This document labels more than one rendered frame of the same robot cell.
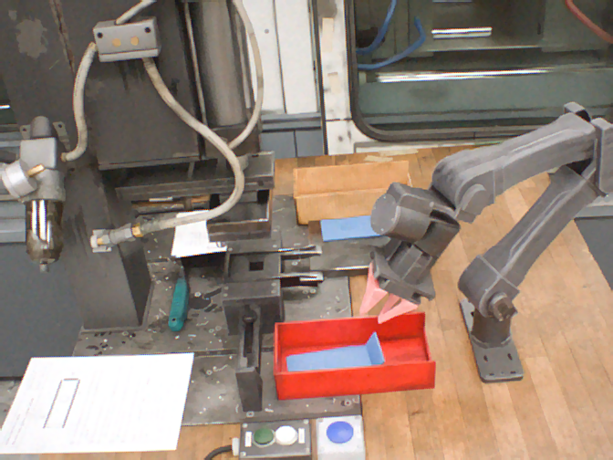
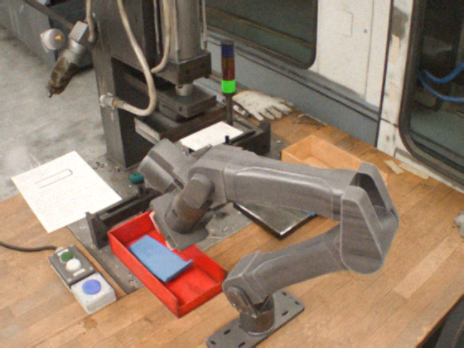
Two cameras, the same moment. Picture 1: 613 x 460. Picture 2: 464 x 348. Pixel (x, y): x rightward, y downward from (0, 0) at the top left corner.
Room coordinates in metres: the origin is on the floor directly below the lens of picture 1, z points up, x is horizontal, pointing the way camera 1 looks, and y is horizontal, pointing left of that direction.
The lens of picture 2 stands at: (0.46, -0.71, 1.67)
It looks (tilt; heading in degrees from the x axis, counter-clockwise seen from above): 35 degrees down; 48
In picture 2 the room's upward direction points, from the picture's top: 1 degrees counter-clockwise
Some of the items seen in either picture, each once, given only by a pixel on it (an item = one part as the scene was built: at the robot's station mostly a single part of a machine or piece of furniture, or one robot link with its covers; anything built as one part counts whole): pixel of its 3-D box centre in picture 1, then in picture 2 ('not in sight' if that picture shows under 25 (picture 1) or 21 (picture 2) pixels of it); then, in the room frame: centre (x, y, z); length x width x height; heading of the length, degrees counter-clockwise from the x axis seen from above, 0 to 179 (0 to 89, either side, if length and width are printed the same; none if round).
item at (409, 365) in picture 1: (353, 355); (164, 260); (0.86, -0.05, 0.93); 0.25 x 0.12 x 0.06; 88
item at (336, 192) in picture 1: (353, 193); (333, 174); (1.35, -0.11, 0.93); 0.25 x 0.13 x 0.08; 88
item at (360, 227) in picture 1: (359, 221); not in sight; (1.23, -0.11, 0.93); 0.15 x 0.07 x 0.03; 90
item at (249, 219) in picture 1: (190, 151); (159, 67); (1.05, 0.17, 1.22); 0.26 x 0.18 x 0.30; 88
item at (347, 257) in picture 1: (349, 245); (282, 204); (1.19, -0.08, 0.91); 0.17 x 0.16 x 0.02; 178
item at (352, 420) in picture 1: (340, 445); (94, 297); (0.70, -0.02, 0.90); 0.07 x 0.07 x 0.06; 88
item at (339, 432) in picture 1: (339, 433); (92, 288); (0.70, -0.02, 0.93); 0.04 x 0.04 x 0.02
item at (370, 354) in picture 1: (334, 360); (157, 255); (0.87, -0.02, 0.92); 0.15 x 0.07 x 0.03; 95
